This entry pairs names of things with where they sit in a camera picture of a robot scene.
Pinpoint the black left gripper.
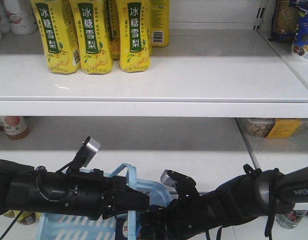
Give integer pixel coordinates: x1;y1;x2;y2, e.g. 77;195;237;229
63;169;128;220

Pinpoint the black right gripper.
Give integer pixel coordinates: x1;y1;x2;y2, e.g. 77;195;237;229
101;186;174;240

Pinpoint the dark blue cookie box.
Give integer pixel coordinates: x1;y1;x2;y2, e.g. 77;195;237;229
114;216;142;240

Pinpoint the light blue plastic basket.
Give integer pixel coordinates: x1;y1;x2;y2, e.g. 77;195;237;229
35;163;172;240

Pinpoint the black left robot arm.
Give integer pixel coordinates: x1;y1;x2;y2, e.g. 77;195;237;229
0;159;150;220

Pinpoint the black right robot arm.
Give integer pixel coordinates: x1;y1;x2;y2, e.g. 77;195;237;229
139;164;308;240

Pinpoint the white supermarket shelf unit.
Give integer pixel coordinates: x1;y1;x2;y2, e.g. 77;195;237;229
0;0;308;193

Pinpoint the yellow-labelled nut box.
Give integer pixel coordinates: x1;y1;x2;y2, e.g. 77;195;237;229
236;118;308;138

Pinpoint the pear tea bottle middle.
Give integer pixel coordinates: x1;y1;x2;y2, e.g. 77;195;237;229
69;0;113;75

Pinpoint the pear tea bottle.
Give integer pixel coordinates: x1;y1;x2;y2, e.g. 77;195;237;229
30;0;81;75
116;0;151;73
69;0;113;75

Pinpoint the pear tea bottle left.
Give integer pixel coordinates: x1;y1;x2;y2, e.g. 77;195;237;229
30;0;81;75

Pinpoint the pear tea bottle right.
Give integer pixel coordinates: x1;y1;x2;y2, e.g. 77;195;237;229
116;0;151;73

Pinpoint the blue cookie cup package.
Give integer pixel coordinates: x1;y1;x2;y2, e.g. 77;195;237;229
291;8;308;62

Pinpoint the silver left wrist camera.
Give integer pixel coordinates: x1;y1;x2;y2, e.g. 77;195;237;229
57;136;101;172

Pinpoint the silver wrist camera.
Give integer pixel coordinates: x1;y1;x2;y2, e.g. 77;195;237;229
160;169;200;200
57;136;101;172

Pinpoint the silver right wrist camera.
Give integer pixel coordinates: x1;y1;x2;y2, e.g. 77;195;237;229
160;169;200;200

